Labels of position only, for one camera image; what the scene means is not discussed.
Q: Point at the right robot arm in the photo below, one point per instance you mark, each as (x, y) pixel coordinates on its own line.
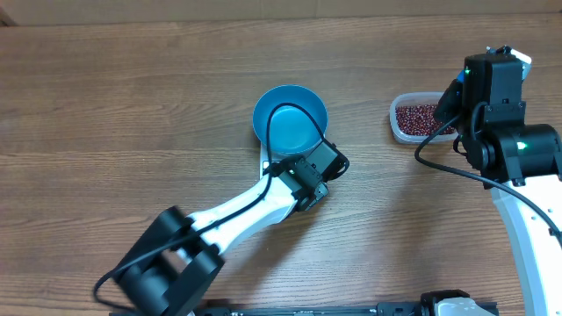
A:
(520, 163)

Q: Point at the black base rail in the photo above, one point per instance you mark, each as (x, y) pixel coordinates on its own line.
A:
(218, 308)

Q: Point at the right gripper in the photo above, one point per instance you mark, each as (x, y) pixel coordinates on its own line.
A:
(453, 107)

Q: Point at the red beans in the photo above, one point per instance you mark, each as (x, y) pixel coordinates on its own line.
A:
(417, 120)

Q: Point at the clear plastic container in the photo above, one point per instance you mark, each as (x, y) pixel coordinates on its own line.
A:
(410, 99)

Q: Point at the blue plastic measuring scoop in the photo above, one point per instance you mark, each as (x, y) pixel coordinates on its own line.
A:
(461, 76)

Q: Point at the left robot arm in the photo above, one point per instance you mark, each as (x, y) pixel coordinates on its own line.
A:
(171, 266)

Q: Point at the blue metal bowl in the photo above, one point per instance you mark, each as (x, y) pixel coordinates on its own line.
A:
(291, 130)

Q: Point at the white digital kitchen scale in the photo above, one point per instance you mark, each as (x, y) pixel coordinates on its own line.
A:
(265, 162)

